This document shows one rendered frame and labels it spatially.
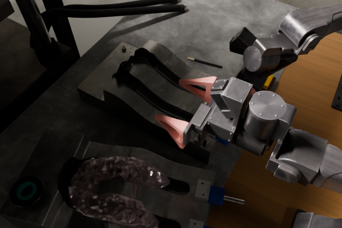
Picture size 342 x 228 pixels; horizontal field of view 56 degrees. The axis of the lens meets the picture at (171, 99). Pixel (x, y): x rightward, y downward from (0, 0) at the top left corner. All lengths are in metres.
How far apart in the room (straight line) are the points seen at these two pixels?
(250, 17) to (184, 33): 0.31
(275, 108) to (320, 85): 0.78
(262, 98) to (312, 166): 0.13
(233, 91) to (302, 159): 0.16
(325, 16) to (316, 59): 0.59
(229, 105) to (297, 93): 0.73
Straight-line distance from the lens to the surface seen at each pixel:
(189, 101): 1.02
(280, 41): 0.76
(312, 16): 0.78
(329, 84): 1.31
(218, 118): 0.57
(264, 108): 0.52
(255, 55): 0.73
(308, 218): 0.84
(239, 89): 0.52
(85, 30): 2.67
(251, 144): 0.58
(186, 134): 0.56
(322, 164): 0.58
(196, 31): 1.37
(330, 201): 1.06
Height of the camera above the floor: 1.70
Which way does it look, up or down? 53 degrees down
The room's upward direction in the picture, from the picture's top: straight up
